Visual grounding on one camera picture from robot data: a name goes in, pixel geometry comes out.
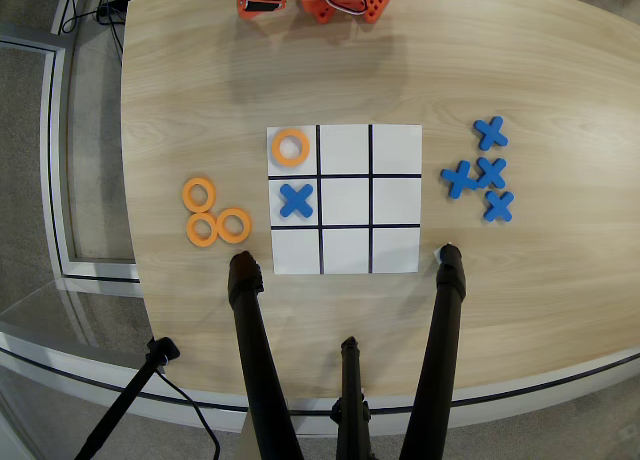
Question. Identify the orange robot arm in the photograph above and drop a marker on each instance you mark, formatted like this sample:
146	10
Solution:
310	2

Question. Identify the blue foam cross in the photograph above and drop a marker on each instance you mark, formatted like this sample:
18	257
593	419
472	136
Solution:
491	132
460	178
491	172
297	200
499	206

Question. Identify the white tic-tac-toe grid sheet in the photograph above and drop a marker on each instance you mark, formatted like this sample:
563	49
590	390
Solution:
345	200

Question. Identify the small white tag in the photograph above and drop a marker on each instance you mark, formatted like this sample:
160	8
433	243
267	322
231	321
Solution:
436	255

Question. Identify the thin black tripod leg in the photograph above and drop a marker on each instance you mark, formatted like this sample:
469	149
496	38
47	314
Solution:
351	380

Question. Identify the black stand pole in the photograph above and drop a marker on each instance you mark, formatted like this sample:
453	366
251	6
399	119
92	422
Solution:
125	400

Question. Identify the metal glass panel frame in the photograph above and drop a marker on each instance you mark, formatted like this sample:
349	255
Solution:
55	130

